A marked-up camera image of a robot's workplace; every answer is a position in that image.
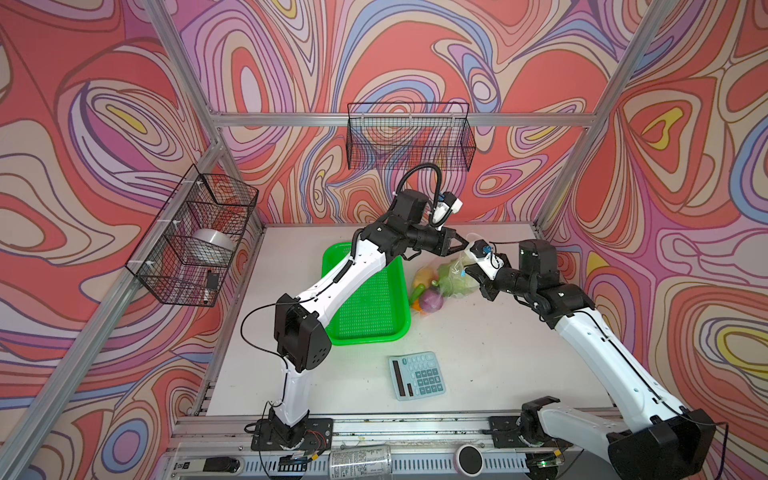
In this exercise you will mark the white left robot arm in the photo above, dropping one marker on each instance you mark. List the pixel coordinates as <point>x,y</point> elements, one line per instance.
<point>301,321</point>

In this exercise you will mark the purple red onion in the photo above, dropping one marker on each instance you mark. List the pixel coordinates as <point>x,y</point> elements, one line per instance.
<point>430,301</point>

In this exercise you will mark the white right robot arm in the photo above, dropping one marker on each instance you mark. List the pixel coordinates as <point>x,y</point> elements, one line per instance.
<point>658,436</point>

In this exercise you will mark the black wire basket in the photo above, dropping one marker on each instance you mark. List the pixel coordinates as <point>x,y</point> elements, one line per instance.
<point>399,135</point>
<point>177,269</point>

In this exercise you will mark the aluminium front rail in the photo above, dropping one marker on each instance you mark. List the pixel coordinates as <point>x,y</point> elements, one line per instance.
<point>422,447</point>

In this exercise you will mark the green plastic basket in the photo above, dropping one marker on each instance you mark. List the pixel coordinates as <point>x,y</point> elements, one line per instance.
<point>377,312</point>

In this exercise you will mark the clear zip top bag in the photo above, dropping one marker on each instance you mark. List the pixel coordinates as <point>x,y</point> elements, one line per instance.
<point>464,255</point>

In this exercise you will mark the black wire basket left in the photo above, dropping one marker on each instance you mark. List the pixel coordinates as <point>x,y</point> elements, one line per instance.
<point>177,269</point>

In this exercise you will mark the aluminium frame post right rear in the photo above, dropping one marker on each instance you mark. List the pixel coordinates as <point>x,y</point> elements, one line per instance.
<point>649,26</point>

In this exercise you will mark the green lettuce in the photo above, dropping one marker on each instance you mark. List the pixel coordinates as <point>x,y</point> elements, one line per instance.
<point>453,281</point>

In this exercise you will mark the black device on rail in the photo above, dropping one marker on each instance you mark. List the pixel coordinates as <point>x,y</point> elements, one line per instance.
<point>219,465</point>

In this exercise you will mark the white roll in basket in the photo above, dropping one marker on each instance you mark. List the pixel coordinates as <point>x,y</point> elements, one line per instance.
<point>215,240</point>

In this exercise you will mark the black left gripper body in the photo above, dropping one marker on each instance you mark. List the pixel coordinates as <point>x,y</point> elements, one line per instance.
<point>425,240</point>

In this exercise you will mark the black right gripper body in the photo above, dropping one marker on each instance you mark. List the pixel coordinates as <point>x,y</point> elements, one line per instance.
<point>507,280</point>

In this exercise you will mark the black wire basket rear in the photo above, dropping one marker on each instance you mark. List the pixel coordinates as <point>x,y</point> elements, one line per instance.
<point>399,135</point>

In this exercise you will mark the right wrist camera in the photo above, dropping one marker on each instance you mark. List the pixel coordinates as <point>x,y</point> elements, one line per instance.
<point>486,258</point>

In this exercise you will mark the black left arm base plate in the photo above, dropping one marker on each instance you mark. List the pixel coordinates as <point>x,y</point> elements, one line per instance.
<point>312,434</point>

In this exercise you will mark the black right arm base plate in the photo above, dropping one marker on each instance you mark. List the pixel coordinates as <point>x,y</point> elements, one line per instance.
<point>521,432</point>

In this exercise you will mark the silver drink can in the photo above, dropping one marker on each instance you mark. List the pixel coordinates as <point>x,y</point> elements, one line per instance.
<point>371,462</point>

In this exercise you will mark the teal calculator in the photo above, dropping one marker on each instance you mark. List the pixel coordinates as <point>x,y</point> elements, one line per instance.
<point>416,376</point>

